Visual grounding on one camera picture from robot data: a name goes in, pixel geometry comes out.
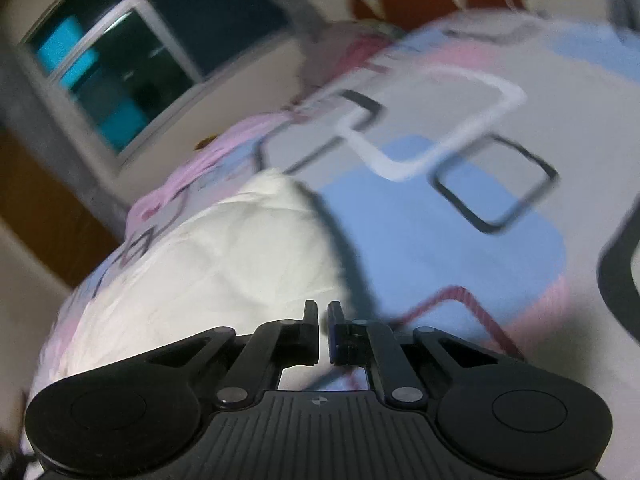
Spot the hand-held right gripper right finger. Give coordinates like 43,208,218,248
327,301,526,406

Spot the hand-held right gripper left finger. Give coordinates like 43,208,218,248
120,300,321,407

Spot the white puffer jacket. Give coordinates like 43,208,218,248
30,167,353,396

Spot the bed with patterned sheet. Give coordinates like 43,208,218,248
30,7,640,396

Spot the pink blanket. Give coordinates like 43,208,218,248
125,107,311,241

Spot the pink folded cloth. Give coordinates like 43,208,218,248
345,35,396,68

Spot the brown wooden door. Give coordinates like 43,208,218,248
0,127,123,261

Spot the grey curtain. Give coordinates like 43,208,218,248
0,35,132,211
280,0,332,47

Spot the window with white frame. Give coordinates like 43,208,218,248
20,0,296,168

